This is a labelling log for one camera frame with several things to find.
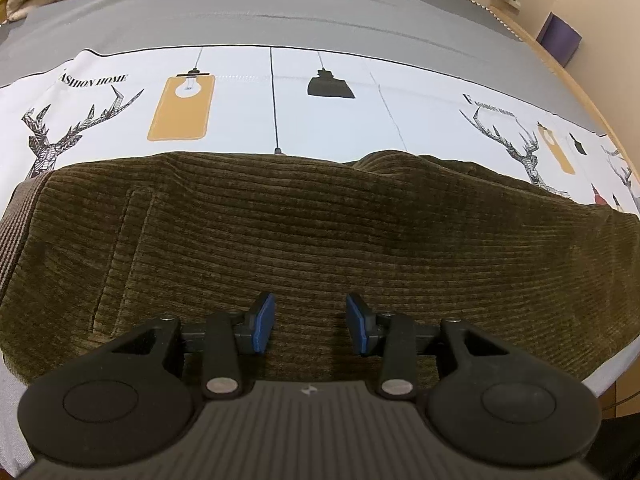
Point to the grey printed bed sheet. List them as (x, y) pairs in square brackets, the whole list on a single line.
[(333, 80)]

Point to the wooden bed frame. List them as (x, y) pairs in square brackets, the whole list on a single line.
[(560, 72)]

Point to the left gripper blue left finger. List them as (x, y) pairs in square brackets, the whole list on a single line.
[(253, 331)]

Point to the olive green corduroy pants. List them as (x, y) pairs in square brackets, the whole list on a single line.
[(91, 250)]

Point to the purple box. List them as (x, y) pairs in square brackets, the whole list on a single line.
[(559, 39)]

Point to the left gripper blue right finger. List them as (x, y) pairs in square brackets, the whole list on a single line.
[(362, 323)]

